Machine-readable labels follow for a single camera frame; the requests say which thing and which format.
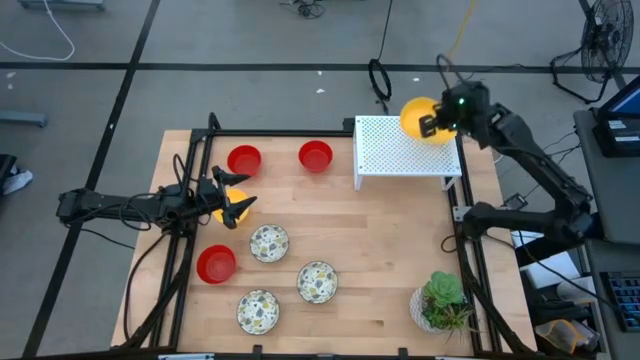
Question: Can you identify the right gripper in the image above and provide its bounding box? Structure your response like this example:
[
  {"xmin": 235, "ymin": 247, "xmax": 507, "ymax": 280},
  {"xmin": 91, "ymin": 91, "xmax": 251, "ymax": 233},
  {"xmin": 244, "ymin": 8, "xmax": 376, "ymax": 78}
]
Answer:
[{"xmin": 418, "ymin": 82, "xmax": 494, "ymax": 139}]

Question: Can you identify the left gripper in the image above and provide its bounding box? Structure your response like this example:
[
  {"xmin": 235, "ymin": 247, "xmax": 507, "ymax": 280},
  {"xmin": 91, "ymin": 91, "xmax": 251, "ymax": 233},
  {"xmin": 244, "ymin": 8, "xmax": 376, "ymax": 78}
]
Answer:
[{"xmin": 192, "ymin": 166, "xmax": 259, "ymax": 230}]

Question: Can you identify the yellow plastic bowl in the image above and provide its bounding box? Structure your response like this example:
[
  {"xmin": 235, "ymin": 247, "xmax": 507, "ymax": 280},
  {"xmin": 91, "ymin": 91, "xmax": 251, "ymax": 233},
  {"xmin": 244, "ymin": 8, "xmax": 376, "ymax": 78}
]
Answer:
[
  {"xmin": 399, "ymin": 96, "xmax": 459, "ymax": 147},
  {"xmin": 212, "ymin": 187, "xmax": 251, "ymax": 225}
]

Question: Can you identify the red plastic bowl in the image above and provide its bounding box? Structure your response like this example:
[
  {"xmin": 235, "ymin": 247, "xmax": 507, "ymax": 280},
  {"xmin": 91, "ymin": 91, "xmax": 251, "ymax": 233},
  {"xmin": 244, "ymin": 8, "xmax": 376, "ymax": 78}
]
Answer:
[
  {"xmin": 196, "ymin": 244, "xmax": 237, "ymax": 285},
  {"xmin": 226, "ymin": 144, "xmax": 263, "ymax": 178},
  {"xmin": 298, "ymin": 140, "xmax": 334, "ymax": 174}
]

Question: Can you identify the patterned ceramic bowl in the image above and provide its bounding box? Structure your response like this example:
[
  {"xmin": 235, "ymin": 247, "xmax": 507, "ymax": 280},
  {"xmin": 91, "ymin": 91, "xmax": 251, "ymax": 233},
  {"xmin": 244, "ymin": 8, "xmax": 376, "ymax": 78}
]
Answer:
[
  {"xmin": 296, "ymin": 260, "xmax": 339, "ymax": 305},
  {"xmin": 236, "ymin": 289, "xmax": 281, "ymax": 336},
  {"xmin": 249, "ymin": 223, "xmax": 291, "ymax": 264}
]

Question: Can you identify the white perforated metal shelf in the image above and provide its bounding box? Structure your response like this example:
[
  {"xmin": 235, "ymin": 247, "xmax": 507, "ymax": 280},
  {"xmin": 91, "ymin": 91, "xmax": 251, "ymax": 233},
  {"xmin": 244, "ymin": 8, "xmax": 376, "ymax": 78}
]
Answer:
[{"xmin": 352, "ymin": 115, "xmax": 463, "ymax": 192}]

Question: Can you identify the green succulent plant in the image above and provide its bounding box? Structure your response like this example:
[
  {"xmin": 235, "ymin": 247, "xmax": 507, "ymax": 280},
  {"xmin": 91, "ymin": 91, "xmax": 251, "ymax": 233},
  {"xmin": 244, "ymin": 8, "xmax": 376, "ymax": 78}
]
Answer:
[{"xmin": 421, "ymin": 271, "xmax": 476, "ymax": 342}]

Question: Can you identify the white plant pot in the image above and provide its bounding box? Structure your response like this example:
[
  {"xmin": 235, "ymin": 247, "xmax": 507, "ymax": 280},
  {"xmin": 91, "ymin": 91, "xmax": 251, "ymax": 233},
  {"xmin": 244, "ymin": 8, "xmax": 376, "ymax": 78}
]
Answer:
[{"xmin": 408, "ymin": 286, "xmax": 451, "ymax": 335}]

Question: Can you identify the black labelled device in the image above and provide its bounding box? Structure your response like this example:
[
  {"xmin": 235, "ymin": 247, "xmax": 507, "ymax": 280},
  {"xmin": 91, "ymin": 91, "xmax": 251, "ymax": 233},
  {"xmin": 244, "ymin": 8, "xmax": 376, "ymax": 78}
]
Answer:
[{"xmin": 592, "ymin": 117, "xmax": 640, "ymax": 159}]

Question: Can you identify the laptop screen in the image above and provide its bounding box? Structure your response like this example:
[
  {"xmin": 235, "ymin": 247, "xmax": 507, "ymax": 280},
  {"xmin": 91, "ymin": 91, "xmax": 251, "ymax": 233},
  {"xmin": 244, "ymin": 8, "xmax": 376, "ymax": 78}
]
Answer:
[{"xmin": 597, "ymin": 74, "xmax": 640, "ymax": 121}]

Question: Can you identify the grey desk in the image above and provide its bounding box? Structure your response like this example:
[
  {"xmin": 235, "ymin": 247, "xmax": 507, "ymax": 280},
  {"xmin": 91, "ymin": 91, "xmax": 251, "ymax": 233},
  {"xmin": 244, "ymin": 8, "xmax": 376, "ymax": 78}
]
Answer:
[{"xmin": 573, "ymin": 107, "xmax": 640, "ymax": 246}]

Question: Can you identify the black floor fan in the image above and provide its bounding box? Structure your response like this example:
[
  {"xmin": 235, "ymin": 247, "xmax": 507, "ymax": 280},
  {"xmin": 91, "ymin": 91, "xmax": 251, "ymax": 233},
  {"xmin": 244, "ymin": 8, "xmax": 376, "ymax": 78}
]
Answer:
[{"xmin": 549, "ymin": 0, "xmax": 636, "ymax": 106}]

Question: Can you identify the person's shoe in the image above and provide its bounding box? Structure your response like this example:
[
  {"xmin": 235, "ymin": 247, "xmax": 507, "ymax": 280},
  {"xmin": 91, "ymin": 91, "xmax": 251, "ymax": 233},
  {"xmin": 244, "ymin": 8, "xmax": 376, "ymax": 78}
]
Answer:
[{"xmin": 0, "ymin": 153, "xmax": 34, "ymax": 196}]

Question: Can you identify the grey metal floor base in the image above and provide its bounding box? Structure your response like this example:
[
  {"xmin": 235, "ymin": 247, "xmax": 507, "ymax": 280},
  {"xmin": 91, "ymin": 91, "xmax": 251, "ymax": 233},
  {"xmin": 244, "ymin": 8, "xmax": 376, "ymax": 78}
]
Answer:
[
  {"xmin": 0, "ymin": 110, "xmax": 49, "ymax": 128},
  {"xmin": 18, "ymin": 0, "xmax": 106, "ymax": 11}
]

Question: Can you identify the black keyboard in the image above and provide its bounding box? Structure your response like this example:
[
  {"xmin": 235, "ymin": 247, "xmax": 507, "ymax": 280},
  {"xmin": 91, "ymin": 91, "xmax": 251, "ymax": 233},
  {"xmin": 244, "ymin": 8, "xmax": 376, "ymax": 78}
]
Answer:
[{"xmin": 599, "ymin": 271, "xmax": 640, "ymax": 334}]

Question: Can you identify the black hanging cable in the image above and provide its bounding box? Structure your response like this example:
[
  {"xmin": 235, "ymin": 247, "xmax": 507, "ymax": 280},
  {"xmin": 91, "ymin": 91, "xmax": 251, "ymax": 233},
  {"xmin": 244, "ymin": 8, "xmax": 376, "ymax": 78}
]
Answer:
[{"xmin": 368, "ymin": 0, "xmax": 395, "ymax": 115}]

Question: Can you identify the black aluminium table frame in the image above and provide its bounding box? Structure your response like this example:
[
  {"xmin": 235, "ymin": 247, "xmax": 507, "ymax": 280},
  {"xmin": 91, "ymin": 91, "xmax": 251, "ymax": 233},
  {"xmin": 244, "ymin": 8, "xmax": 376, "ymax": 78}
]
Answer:
[{"xmin": 119, "ymin": 112, "xmax": 539, "ymax": 357}]

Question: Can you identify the yellow hanging cable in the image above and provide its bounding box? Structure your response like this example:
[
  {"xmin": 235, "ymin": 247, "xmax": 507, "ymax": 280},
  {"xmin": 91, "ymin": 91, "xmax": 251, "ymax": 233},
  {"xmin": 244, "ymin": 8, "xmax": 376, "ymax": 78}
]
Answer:
[{"xmin": 446, "ymin": 0, "xmax": 477, "ymax": 60}]

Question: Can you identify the white floor cable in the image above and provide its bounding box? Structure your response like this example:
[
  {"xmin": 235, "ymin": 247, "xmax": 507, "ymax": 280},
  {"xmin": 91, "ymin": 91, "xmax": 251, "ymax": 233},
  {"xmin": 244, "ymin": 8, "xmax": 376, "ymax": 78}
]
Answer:
[{"xmin": 0, "ymin": 0, "xmax": 76, "ymax": 62}]

